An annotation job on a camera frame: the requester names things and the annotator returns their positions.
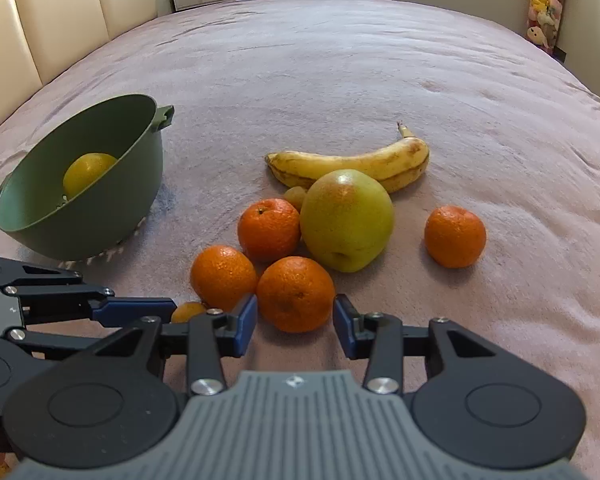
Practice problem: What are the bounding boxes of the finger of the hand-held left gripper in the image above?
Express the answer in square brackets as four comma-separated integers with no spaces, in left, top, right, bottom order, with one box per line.
[1,259,177,329]
[7,327,104,362]

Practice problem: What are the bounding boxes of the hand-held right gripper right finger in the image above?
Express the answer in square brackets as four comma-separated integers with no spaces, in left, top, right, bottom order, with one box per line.
[332,295,500,396]

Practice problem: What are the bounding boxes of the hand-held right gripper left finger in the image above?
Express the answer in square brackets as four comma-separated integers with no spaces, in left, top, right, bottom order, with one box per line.
[94,294,259,397]

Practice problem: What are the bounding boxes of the small orange kumquat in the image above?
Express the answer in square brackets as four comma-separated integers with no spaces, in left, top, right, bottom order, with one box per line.
[170,301,208,324]

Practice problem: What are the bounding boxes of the orange mandarin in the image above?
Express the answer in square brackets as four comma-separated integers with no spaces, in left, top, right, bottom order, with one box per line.
[424,205,487,269]
[256,256,336,334]
[190,245,259,313]
[237,198,302,264]

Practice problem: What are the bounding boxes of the green plastic bowl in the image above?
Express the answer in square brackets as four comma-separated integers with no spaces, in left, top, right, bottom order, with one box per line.
[0,93,176,271]

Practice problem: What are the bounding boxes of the small brown longan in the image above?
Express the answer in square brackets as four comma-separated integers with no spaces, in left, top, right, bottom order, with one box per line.
[284,186,309,212]

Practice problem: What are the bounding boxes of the yellow citrus fruit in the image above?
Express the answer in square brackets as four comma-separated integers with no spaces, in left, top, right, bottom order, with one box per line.
[62,152,119,199]

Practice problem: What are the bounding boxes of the yellow banana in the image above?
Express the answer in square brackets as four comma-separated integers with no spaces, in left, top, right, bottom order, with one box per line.
[265,121,431,195]

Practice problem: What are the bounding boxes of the cream padded headboard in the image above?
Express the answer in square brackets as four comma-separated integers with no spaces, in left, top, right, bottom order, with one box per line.
[0,0,158,143]

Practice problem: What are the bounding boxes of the hanging plush toys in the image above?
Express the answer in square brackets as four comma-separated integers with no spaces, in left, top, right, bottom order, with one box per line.
[526,0,570,51]

